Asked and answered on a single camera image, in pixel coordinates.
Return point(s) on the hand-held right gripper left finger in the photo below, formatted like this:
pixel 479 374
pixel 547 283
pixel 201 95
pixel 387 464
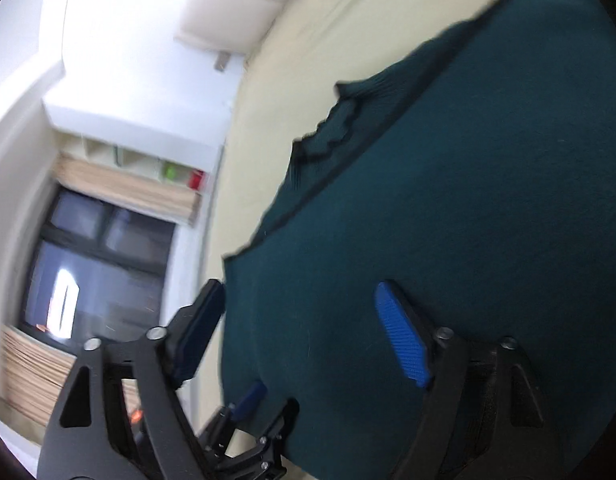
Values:
pixel 197 340

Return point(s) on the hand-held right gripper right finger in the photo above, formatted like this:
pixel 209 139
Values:
pixel 403 340

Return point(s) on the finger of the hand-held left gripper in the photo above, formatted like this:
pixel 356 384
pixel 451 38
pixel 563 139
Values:
pixel 250 397
pixel 283 425

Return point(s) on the dark green sweater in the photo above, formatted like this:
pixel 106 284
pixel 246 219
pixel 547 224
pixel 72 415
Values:
pixel 438 185

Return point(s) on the red box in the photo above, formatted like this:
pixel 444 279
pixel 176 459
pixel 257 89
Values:
pixel 196 179

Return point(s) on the beige curtain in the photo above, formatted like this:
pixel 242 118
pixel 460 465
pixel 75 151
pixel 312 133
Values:
pixel 37 375
pixel 127 190

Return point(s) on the green lid container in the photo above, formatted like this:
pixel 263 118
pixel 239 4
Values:
pixel 170 171

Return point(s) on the bed with beige sheet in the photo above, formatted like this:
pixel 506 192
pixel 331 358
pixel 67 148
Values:
pixel 338 35

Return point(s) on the cream sofa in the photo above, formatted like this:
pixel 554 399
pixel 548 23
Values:
pixel 227 5

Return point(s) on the white wall shelf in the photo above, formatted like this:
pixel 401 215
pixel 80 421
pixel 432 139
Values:
pixel 137 157

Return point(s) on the grey wall switch panel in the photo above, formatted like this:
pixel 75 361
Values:
pixel 221 60

